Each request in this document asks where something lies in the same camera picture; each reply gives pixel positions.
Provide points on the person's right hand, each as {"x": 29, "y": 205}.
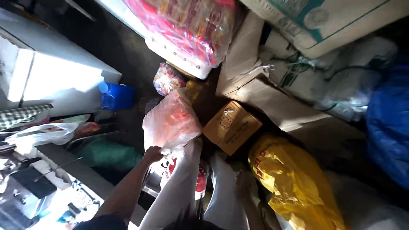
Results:
{"x": 244, "y": 183}

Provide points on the person's left hand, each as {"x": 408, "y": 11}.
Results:
{"x": 152, "y": 155}

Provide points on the person's left fingers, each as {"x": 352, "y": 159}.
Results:
{"x": 157, "y": 152}

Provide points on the translucent bag with red contents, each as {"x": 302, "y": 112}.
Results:
{"x": 172, "y": 118}

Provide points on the person's right forearm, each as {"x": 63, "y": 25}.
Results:
{"x": 254, "y": 210}

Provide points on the person's left forearm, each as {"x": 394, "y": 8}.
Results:
{"x": 127, "y": 189}

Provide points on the person's legs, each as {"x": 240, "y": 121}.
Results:
{"x": 179, "y": 191}

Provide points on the dark green bag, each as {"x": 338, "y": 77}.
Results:
{"x": 107, "y": 154}

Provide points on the white bag with red print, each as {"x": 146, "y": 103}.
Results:
{"x": 201, "y": 183}

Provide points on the blue plastic jerrycan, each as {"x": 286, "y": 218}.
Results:
{"x": 119, "y": 97}

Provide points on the yellow packet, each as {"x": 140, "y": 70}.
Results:
{"x": 193, "y": 89}

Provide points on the clear bag of colourful packets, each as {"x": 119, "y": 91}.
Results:
{"x": 167, "y": 79}

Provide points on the small brown printed carton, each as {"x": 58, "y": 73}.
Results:
{"x": 232, "y": 127}

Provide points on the person's body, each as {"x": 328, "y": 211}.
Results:
{"x": 105, "y": 223}

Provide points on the white box with small marks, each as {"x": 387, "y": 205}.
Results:
{"x": 174, "y": 56}

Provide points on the white thin plastic bag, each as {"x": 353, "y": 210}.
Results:
{"x": 54, "y": 133}

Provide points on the large open cardboard box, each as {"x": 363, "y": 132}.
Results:
{"x": 271, "y": 99}

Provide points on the black and silver box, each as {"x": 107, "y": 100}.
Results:
{"x": 32, "y": 188}

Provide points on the pink plastic-wrapped pack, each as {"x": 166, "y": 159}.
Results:
{"x": 198, "y": 28}

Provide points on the white counter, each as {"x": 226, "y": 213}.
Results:
{"x": 51, "y": 70}

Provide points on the green white checked cloth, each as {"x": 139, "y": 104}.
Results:
{"x": 24, "y": 115}

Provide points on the yellow plastic bag, red print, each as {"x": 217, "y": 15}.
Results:
{"x": 297, "y": 182}

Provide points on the white woven sacks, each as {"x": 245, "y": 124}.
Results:
{"x": 348, "y": 80}

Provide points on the beige carton with green print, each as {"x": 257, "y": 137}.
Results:
{"x": 332, "y": 22}

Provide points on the blue plastic sack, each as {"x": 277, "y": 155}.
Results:
{"x": 390, "y": 127}

